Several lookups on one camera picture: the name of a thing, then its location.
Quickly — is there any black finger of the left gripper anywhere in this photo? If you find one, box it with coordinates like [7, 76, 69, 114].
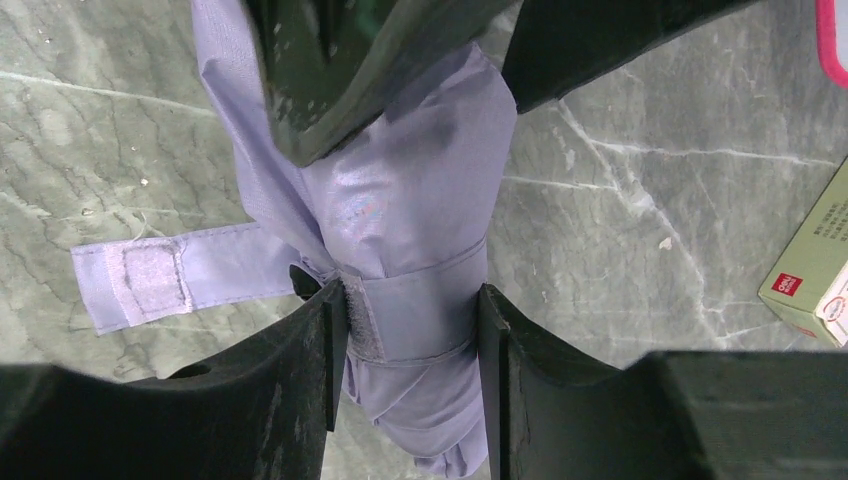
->
[502, 0, 750, 114]
[246, 0, 511, 167]

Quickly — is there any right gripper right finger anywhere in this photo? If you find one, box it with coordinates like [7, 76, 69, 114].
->
[478, 284, 847, 480]

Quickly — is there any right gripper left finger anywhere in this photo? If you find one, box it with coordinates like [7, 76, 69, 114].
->
[1, 280, 347, 479]

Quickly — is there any white and black folding umbrella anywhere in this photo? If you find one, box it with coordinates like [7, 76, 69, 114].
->
[71, 1, 517, 479]

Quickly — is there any small cream cardboard box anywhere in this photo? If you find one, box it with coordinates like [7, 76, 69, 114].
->
[758, 163, 847, 348]

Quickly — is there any red framed whiteboard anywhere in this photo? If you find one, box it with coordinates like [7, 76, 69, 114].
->
[815, 0, 847, 89]

